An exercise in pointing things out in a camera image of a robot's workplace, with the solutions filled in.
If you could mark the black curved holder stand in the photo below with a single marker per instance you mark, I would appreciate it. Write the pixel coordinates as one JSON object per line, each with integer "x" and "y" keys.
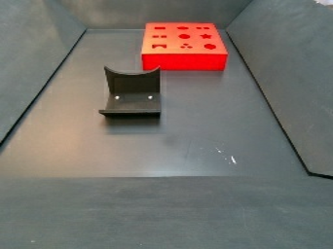
{"x": 134, "y": 93}

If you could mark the red shape-sorter block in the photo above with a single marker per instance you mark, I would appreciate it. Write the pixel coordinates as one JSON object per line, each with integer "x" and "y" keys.
{"x": 182, "y": 46}

